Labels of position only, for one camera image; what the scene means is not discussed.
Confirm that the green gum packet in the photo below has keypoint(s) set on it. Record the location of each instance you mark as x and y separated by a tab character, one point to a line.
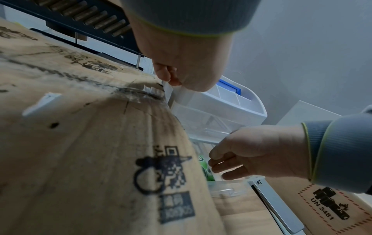
207	171

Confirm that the person's left hand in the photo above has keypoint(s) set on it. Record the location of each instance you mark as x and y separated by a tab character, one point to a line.
186	57

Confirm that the grey smartphone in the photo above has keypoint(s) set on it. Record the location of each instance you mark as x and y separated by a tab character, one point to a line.
279	206

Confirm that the taped brown cardboard box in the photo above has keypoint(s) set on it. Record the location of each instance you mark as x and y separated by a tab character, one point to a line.
87	149

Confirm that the white plastic drawer organizer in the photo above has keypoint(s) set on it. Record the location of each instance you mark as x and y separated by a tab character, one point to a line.
226	110

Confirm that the black vented device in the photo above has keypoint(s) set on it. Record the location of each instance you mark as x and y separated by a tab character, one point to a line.
87	16

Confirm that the right marker wrist band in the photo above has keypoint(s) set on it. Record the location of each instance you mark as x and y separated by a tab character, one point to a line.
343	151

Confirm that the person's right hand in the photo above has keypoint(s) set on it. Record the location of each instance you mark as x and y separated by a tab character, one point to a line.
267	151

